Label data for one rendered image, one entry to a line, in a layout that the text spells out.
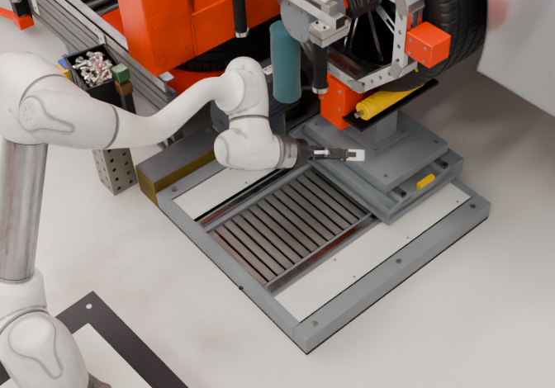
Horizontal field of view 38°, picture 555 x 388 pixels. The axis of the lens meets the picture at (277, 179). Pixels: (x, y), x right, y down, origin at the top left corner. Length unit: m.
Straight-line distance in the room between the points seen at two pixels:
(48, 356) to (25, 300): 0.18
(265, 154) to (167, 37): 0.68
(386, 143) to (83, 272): 1.10
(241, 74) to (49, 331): 0.77
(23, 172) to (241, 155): 0.52
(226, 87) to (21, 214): 0.57
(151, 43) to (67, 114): 0.94
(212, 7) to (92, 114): 1.04
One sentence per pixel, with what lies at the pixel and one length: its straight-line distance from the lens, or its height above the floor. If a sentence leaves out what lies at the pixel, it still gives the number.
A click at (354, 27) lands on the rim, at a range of 2.48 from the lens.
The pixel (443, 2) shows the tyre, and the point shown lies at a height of 0.95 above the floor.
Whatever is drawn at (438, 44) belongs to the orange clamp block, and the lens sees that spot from 2.11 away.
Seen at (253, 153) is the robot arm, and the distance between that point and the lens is 2.02.
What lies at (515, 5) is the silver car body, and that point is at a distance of 2.08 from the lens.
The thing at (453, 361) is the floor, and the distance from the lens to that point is 2.52.
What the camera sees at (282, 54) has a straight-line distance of 2.41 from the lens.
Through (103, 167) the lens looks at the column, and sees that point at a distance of 2.93.
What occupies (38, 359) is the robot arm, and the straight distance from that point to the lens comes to 1.92.
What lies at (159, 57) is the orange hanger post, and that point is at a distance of 2.58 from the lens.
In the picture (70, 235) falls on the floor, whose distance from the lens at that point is 2.91.
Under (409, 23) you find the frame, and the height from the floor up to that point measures 0.90.
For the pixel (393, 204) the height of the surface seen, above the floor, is 0.15.
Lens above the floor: 2.12
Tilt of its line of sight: 46 degrees down
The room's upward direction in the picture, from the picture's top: 3 degrees counter-clockwise
